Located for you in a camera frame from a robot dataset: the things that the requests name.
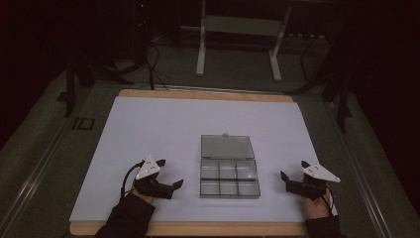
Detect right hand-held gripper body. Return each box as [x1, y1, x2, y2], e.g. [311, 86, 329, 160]
[284, 162, 342, 201]

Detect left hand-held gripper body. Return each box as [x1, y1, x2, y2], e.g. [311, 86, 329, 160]
[133, 156, 176, 200]

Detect clear plastic compartment box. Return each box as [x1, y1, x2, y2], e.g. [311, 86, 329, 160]
[198, 132, 262, 199]

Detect person's left hand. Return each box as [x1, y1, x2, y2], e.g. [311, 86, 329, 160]
[131, 187, 157, 205]

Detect person's right hand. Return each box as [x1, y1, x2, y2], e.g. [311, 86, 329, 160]
[302, 188, 333, 220]

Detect white table sheet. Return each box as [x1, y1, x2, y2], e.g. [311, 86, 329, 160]
[68, 95, 320, 223]

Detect black tripod stand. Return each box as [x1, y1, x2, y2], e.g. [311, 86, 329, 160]
[286, 39, 354, 134]
[55, 56, 135, 119]

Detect dark floor socket plate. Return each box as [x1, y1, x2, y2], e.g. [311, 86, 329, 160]
[71, 116, 96, 131]

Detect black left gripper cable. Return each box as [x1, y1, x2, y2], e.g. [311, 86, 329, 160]
[120, 160, 147, 200]

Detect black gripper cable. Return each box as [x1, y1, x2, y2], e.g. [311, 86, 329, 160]
[120, 160, 147, 200]
[325, 185, 340, 218]

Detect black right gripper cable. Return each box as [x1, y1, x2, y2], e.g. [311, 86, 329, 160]
[325, 185, 340, 218]

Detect black floor cables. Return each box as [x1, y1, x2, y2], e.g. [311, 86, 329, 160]
[133, 19, 172, 91]

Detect white metal stand frame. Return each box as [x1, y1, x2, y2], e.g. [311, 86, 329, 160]
[179, 0, 293, 83]

